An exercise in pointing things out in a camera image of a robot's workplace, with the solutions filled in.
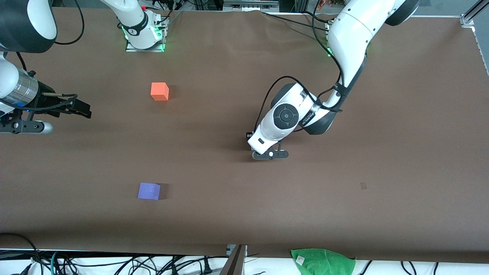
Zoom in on orange foam block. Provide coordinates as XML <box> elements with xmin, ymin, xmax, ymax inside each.
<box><xmin>151</xmin><ymin>82</ymin><xmax>170</xmax><ymax>101</ymax></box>

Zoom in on purple foam block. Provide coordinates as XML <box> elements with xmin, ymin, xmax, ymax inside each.
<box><xmin>138</xmin><ymin>182</ymin><xmax>161</xmax><ymax>201</ymax></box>

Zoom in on brown table cover sheet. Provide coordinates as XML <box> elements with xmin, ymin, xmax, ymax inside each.
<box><xmin>0</xmin><ymin>7</ymin><xmax>489</xmax><ymax>264</ymax></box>

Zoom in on grey metal rack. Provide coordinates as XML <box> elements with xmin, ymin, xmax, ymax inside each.
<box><xmin>223</xmin><ymin>0</ymin><xmax>279</xmax><ymax>12</ymax></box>

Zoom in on green cloth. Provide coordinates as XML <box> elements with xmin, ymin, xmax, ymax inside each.
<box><xmin>290</xmin><ymin>248</ymin><xmax>356</xmax><ymax>275</ymax></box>

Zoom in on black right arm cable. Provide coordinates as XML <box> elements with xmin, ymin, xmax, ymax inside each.
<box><xmin>15</xmin><ymin>0</ymin><xmax>85</xmax><ymax>113</ymax></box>

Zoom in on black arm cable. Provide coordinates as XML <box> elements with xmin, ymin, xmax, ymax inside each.
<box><xmin>253</xmin><ymin>0</ymin><xmax>346</xmax><ymax>133</ymax></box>
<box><xmin>15</xmin><ymin>0</ymin><xmax>85</xmax><ymax>113</ymax></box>

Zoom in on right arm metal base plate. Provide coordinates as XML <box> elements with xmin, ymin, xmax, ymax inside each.
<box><xmin>125</xmin><ymin>15</ymin><xmax>166</xmax><ymax>53</ymax></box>

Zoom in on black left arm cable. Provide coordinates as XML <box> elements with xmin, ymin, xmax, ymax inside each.
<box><xmin>253</xmin><ymin>0</ymin><xmax>346</xmax><ymax>133</ymax></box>

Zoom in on aluminium frame post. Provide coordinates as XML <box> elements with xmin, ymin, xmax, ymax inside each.
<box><xmin>220</xmin><ymin>244</ymin><xmax>248</xmax><ymax>275</ymax></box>

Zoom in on aluminium frame profile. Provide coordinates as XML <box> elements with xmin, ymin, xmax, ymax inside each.
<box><xmin>460</xmin><ymin>0</ymin><xmax>489</xmax><ymax>28</ymax></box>

